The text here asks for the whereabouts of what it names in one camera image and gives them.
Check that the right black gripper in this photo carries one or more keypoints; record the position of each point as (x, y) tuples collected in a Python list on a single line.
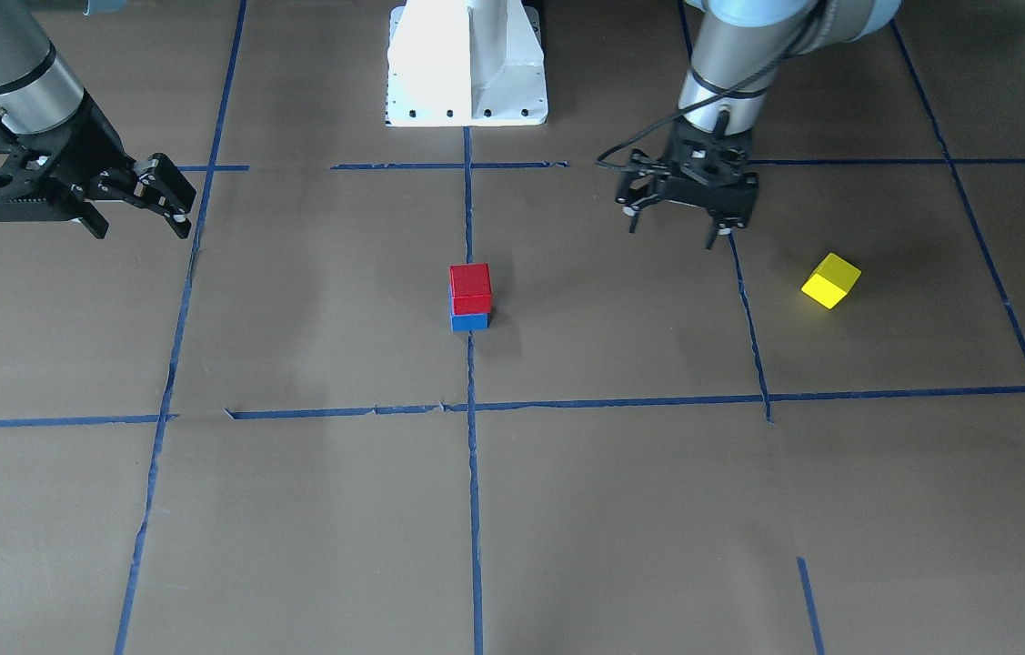
[(99, 147)]

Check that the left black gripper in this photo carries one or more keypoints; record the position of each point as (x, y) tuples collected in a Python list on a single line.
[(638, 185)]

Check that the yellow wooden cube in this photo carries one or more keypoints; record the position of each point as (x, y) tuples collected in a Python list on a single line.
[(831, 281)]

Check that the red wooden cube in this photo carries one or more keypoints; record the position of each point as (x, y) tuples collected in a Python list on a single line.
[(470, 289)]

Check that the blue wooden cube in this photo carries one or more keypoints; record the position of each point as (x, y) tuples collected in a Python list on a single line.
[(470, 320)]

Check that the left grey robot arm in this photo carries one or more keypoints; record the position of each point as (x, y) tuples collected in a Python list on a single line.
[(735, 58)]

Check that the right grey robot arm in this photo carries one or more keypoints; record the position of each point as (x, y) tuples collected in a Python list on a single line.
[(39, 88)]

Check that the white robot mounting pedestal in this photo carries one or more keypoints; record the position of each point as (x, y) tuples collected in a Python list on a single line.
[(465, 63)]

